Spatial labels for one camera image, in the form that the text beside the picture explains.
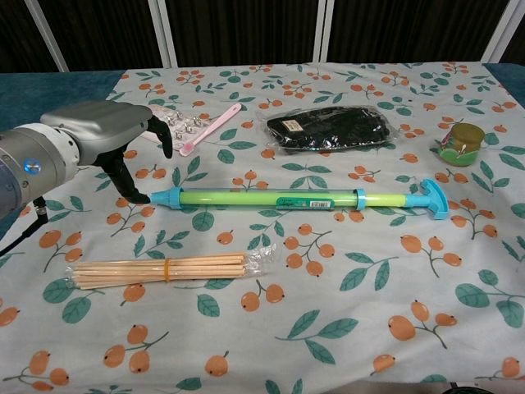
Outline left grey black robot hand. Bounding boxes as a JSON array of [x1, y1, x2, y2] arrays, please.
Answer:
[[40, 101, 174, 205]]

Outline green blue water pump toy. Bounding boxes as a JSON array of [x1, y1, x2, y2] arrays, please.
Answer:
[[149, 178, 450, 220]]

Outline teal table cover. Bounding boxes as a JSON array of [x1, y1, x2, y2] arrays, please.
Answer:
[[0, 62, 525, 136]]

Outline pink card with metal charms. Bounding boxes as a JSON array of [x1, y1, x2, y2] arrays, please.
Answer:
[[141, 104, 207, 151]]

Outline pink toothbrush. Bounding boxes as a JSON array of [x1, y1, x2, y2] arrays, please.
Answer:
[[179, 103, 243, 158]]

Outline wooden sticks bundle in plastic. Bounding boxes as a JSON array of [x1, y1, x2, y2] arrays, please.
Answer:
[[65, 243, 277, 292]]

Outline black folding screen white frames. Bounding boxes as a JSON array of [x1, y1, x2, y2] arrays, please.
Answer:
[[0, 0, 525, 74]]

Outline black gloves in plastic bag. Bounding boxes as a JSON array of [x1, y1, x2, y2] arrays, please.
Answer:
[[255, 104, 399, 157]]

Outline floral orange fruit tablecloth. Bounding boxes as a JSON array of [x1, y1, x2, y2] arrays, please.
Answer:
[[0, 61, 525, 394]]

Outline small jar with gold lid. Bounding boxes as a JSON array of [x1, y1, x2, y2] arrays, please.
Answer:
[[433, 121, 487, 169]]

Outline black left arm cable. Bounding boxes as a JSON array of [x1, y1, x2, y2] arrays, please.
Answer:
[[0, 196, 48, 258]]

